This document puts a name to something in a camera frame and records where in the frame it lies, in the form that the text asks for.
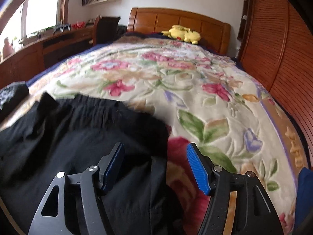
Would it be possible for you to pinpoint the wooden niche shelf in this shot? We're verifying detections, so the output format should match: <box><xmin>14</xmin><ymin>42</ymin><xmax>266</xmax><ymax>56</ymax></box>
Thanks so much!
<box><xmin>238</xmin><ymin>0</ymin><xmax>252</xmax><ymax>40</ymax></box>

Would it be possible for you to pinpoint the wooden bed headboard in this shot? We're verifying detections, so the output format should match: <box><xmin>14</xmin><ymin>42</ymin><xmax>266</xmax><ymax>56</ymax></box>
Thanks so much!
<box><xmin>127</xmin><ymin>7</ymin><xmax>231</xmax><ymax>55</ymax></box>

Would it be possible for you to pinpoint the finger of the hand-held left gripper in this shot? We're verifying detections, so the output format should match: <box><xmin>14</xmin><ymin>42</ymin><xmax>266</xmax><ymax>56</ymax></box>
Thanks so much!
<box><xmin>4</xmin><ymin>82</ymin><xmax>30</xmax><ymax>102</ymax></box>

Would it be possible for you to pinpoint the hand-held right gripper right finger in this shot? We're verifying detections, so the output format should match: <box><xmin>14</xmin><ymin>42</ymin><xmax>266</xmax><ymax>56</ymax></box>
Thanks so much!
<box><xmin>186</xmin><ymin>142</ymin><xmax>284</xmax><ymax>235</ymax></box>

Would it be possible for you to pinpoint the wooden framed window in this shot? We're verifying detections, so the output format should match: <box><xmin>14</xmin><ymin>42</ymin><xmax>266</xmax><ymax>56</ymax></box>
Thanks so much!
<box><xmin>0</xmin><ymin>0</ymin><xmax>70</xmax><ymax>61</ymax></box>

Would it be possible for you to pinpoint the wooden desk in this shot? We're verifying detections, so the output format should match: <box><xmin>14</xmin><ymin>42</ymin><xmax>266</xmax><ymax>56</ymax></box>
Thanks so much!
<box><xmin>0</xmin><ymin>26</ymin><xmax>94</xmax><ymax>86</ymax></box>

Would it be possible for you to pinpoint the pink bottle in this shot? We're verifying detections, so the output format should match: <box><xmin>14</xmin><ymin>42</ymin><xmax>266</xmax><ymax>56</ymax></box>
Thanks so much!
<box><xmin>2</xmin><ymin>37</ymin><xmax>13</xmax><ymax>57</ymax></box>

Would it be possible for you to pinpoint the black device on stand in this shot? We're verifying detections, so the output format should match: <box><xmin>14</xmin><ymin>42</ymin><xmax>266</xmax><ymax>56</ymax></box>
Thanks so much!
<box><xmin>53</xmin><ymin>23</ymin><xmax>71</xmax><ymax>33</ymax></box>

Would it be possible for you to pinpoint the wooden louvered wardrobe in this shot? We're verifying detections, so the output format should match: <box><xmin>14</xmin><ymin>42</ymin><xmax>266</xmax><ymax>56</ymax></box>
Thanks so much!
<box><xmin>237</xmin><ymin>0</ymin><xmax>313</xmax><ymax>152</ymax></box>

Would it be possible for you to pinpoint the black bag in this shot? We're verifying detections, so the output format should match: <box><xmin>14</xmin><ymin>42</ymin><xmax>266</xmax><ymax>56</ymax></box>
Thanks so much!
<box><xmin>117</xmin><ymin>24</ymin><xmax>128</xmax><ymax>39</ymax></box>

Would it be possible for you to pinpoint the blue cloth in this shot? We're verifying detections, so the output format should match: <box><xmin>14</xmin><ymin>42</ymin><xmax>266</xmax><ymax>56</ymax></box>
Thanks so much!
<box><xmin>295</xmin><ymin>168</ymin><xmax>313</xmax><ymax>235</ymax></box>

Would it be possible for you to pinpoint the wooden chair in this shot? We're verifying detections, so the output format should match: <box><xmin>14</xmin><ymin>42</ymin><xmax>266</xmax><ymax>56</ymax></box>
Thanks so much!
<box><xmin>93</xmin><ymin>15</ymin><xmax>121</xmax><ymax>46</ymax></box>

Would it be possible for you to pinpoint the black trench coat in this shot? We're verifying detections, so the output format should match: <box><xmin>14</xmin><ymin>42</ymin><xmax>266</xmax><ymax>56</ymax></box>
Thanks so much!
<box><xmin>0</xmin><ymin>92</ymin><xmax>186</xmax><ymax>235</ymax></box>

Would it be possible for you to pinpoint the yellow plush toy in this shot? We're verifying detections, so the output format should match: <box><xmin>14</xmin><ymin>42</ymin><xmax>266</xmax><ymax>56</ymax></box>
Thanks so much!
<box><xmin>161</xmin><ymin>25</ymin><xmax>201</xmax><ymax>45</ymax></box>

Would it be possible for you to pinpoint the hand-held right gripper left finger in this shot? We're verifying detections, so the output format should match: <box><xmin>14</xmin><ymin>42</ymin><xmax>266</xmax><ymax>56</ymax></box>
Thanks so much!
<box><xmin>28</xmin><ymin>142</ymin><xmax>126</xmax><ymax>235</ymax></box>

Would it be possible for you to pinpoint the floral blanket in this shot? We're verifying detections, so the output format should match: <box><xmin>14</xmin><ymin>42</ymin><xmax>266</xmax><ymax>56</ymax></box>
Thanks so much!
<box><xmin>0</xmin><ymin>35</ymin><xmax>306</xmax><ymax>235</ymax></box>

